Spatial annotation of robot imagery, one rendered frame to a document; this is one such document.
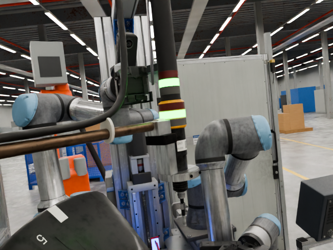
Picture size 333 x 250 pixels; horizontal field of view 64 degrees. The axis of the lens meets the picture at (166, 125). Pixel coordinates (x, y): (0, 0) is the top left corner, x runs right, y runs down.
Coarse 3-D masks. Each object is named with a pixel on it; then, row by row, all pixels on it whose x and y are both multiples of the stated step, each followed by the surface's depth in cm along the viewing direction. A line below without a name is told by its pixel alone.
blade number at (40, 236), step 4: (40, 232) 39; (32, 236) 38; (36, 236) 38; (40, 236) 38; (44, 236) 39; (48, 236) 39; (32, 240) 37; (36, 240) 38; (40, 240) 38; (44, 240) 38; (48, 240) 38; (52, 240) 39; (40, 244) 37; (44, 244) 38; (48, 244) 38; (44, 248) 37
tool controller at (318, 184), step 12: (312, 180) 97; (324, 180) 97; (300, 192) 98; (312, 192) 93; (324, 192) 89; (300, 204) 99; (312, 204) 93; (324, 204) 89; (300, 216) 100; (312, 216) 94; (324, 216) 90; (312, 228) 95; (324, 228) 92
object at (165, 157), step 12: (168, 120) 41; (156, 132) 39; (168, 132) 41; (156, 144) 40; (168, 144) 41; (156, 156) 42; (168, 156) 41; (168, 168) 41; (192, 168) 44; (168, 180) 42; (180, 180) 41
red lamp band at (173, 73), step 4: (160, 72) 43; (164, 72) 42; (168, 72) 42; (172, 72) 42; (176, 72) 43; (160, 76) 43; (164, 76) 42; (168, 76) 42; (172, 76) 42; (176, 76) 43
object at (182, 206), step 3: (183, 198) 45; (180, 201) 45; (183, 201) 45; (180, 204) 44; (183, 204) 44; (180, 207) 44; (183, 207) 44; (183, 210) 45; (183, 213) 45; (183, 216) 45; (183, 219) 45; (183, 222) 45; (183, 225) 45
